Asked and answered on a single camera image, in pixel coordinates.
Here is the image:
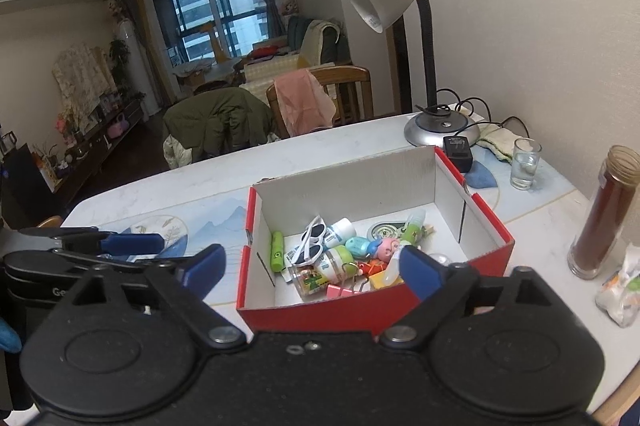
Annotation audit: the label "white standing air conditioner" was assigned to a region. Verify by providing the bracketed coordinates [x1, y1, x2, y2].
[116, 18, 151, 111]

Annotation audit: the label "light blue correction tape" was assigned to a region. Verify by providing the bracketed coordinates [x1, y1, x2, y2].
[367, 220, 408, 247]

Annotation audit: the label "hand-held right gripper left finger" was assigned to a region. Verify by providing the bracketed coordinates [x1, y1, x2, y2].
[70, 243, 247, 351]

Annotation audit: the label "clear plastic bag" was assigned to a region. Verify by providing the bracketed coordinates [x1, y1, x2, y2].
[595, 243, 640, 328]

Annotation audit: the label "white tube blue label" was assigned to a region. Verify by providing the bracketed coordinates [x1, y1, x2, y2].
[327, 218, 357, 244]

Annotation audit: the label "small jar colourful label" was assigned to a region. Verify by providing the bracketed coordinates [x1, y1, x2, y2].
[289, 263, 331, 301]

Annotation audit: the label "red cardboard box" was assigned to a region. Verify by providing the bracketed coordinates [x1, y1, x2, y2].
[236, 145, 516, 337]

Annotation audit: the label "white sunglasses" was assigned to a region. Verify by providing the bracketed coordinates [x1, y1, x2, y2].
[285, 216, 332, 267]

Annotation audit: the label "tall jar brown contents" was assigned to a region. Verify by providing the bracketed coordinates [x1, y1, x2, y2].
[567, 145, 640, 281]

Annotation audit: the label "potted plant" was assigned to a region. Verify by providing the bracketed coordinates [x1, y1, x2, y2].
[109, 38, 132, 91]

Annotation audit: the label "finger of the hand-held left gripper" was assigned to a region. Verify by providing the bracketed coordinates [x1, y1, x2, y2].
[50, 247, 196, 274]
[20, 227, 164, 257]

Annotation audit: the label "blue mountain print table mat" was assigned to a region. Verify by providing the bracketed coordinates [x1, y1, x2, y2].
[102, 156, 576, 307]

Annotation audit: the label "pink cloth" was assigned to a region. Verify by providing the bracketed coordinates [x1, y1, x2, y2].
[275, 70, 336, 134]

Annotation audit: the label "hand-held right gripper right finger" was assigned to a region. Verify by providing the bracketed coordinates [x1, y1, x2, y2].
[380, 246, 571, 351]

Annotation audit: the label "teal toy figure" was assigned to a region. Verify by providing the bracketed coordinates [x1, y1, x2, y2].
[345, 237, 373, 259]

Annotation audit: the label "large window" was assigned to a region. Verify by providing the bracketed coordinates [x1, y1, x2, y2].
[150, 0, 271, 66]

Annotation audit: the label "pink flower bouquet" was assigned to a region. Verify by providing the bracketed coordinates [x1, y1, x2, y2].
[55, 113, 76, 141]

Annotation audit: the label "green jacket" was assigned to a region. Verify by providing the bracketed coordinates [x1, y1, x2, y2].
[162, 86, 276, 161]

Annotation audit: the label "black cabinet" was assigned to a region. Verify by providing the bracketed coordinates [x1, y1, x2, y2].
[0, 143, 66, 229]

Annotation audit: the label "black lamp cable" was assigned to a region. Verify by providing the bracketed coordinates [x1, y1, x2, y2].
[435, 88, 532, 141]

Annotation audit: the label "pink pig toy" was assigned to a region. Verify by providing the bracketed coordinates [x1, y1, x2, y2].
[372, 238, 401, 264]

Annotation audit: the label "sofa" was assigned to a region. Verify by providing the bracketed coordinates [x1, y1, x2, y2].
[240, 18, 351, 96]

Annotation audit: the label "yellow plastic piece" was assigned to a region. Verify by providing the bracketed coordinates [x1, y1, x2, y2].
[370, 268, 403, 289]

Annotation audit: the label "pink binder clip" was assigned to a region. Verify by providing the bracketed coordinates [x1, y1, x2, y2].
[327, 278, 372, 301]

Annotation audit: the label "floral cover cloth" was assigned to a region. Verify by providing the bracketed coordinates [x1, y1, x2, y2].
[52, 44, 115, 119]

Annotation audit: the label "silver desk lamp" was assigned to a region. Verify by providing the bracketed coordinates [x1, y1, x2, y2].
[339, 0, 482, 147]

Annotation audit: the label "yellow blanket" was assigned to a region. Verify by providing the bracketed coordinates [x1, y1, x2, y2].
[300, 20, 341, 66]

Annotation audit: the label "clear drinking glass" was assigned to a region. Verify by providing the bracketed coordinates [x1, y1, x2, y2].
[510, 138, 543, 191]

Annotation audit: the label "orange toy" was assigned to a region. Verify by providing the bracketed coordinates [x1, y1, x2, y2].
[357, 258, 386, 279]

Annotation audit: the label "dark low cabinet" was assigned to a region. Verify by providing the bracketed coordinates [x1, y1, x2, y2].
[30, 98, 146, 207]

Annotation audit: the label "person's left hand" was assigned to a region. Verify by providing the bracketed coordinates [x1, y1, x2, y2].
[0, 322, 24, 353]

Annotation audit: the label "green marker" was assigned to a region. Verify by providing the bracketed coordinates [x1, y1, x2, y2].
[271, 231, 285, 271]

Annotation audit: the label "coffee table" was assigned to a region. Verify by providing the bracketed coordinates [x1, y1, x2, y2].
[172, 56, 246, 89]

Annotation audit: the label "black power adapter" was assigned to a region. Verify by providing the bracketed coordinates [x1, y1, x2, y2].
[443, 135, 474, 173]

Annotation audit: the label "white quilted jacket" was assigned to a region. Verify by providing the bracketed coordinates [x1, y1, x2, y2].
[162, 136, 193, 169]

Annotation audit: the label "green cap bottle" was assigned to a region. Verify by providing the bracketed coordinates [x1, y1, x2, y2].
[315, 246, 357, 284]

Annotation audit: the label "yellow white towel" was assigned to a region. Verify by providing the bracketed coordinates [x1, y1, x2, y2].
[475, 123, 521, 164]

